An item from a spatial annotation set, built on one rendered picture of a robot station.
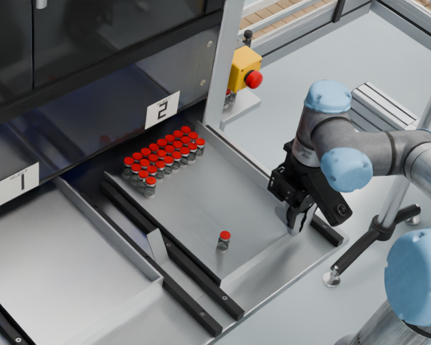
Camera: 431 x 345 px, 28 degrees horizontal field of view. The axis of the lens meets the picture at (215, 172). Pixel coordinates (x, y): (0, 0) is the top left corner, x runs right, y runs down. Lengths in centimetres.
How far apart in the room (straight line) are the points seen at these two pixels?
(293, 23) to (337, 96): 74
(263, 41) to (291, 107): 130
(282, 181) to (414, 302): 58
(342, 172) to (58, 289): 56
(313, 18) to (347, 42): 158
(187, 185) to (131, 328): 37
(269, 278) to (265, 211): 17
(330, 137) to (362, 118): 125
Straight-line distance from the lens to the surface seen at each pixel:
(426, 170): 137
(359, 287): 285
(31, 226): 168
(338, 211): 156
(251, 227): 172
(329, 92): 145
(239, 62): 185
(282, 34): 213
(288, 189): 159
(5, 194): 156
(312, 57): 365
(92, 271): 161
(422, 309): 106
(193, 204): 174
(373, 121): 263
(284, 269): 167
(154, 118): 171
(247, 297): 162
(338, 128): 142
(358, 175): 139
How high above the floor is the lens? 217
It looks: 45 degrees down
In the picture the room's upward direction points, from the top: 12 degrees clockwise
